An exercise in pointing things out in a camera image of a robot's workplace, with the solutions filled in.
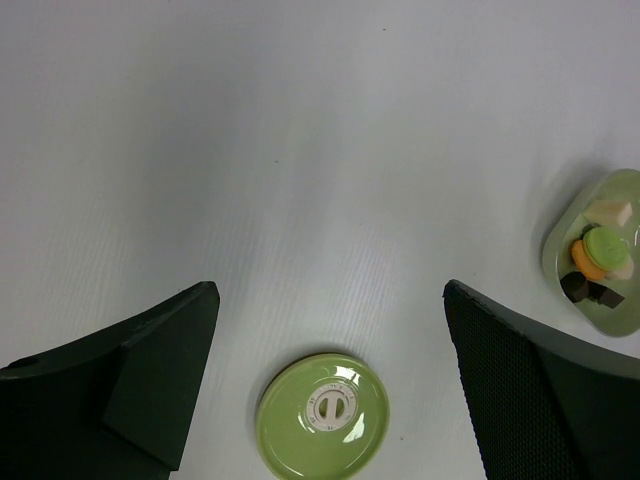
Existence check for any dark chocolate cube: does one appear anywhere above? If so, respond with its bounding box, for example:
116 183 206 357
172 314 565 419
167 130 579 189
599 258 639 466
593 285 625 309

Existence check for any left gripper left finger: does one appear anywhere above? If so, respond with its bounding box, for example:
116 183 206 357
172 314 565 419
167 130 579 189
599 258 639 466
1 281 220 479

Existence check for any cream cube food piece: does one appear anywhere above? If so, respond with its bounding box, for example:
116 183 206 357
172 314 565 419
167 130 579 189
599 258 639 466
582 200 633 228

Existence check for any green round lid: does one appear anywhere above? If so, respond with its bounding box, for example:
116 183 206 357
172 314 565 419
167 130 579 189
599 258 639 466
255 353 391 479

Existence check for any green macaron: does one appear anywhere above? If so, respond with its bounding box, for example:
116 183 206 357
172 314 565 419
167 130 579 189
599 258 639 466
582 226 629 270

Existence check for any orange macaron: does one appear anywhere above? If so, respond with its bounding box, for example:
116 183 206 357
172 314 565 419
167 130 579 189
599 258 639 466
570 240 607 281

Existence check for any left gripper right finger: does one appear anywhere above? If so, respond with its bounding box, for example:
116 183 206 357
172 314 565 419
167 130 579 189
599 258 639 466
443 280 639 479

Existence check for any dark brown chocolate piece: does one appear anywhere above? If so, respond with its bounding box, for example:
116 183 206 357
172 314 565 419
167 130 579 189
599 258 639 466
560 271 591 303

